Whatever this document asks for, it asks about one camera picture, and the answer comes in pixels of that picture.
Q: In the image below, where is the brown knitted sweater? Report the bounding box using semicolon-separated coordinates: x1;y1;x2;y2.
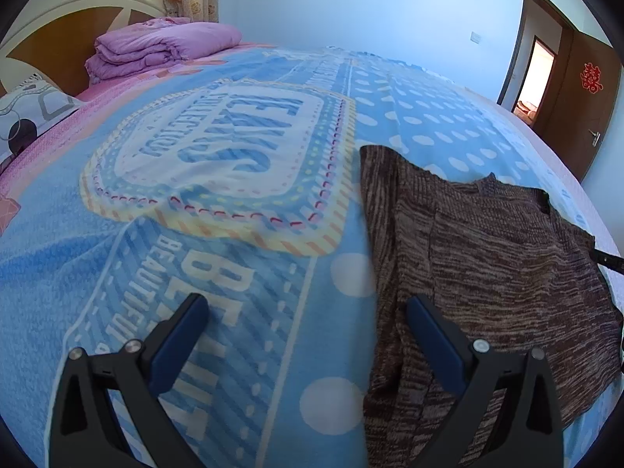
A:
360;145;623;467

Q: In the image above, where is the brown wooden door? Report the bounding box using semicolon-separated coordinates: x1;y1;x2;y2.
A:
534;31;622;181

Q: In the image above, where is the red paper door decoration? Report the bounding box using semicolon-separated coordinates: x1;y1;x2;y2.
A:
580;61;604;95

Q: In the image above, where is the blue pink patterned bedsheet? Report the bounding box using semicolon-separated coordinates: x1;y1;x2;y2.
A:
1;46;623;467

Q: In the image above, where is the patterned white grey pillow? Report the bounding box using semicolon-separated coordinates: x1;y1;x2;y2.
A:
0;73;83;170

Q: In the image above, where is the folded pink quilt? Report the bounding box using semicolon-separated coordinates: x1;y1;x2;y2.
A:
85;17;242;85

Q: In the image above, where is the cream wooden headboard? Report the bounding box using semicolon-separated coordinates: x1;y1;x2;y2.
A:
1;0;165;95

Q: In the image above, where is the silver door handle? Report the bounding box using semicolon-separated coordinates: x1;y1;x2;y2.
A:
588;130;602;147

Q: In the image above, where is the brown door frame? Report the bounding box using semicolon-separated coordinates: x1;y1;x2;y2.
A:
497;0;576;126

